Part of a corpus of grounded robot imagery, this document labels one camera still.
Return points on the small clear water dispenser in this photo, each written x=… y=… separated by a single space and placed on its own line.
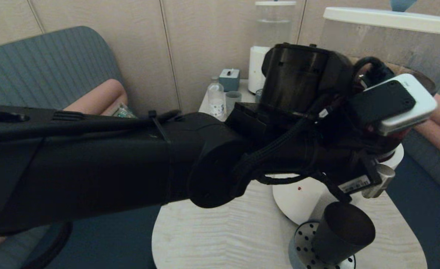
x=274 y=26

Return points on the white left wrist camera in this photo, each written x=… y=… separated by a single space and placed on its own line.
x=410 y=108

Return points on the black plastic cup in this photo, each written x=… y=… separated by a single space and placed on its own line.
x=341 y=231

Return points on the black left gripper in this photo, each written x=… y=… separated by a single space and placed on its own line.
x=339 y=160

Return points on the large silver dispenser tap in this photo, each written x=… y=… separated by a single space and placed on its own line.
x=386 y=179

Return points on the grey tissue box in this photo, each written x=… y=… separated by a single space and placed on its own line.
x=229 y=82

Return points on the large grey perforated drip tray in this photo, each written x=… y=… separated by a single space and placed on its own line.
x=302 y=243

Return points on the small grey drip tray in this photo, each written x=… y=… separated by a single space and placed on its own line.
x=258 y=96

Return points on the clear plastic bottle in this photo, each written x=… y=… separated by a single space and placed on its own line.
x=216 y=99

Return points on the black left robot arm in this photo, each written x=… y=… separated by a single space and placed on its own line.
x=93 y=168

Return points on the grey plastic cup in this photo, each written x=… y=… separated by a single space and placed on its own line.
x=233 y=101

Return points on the large dark tea dispenser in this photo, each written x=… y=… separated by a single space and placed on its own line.
x=392 y=20

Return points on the green snack packet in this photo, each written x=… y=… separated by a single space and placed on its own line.
x=122 y=111

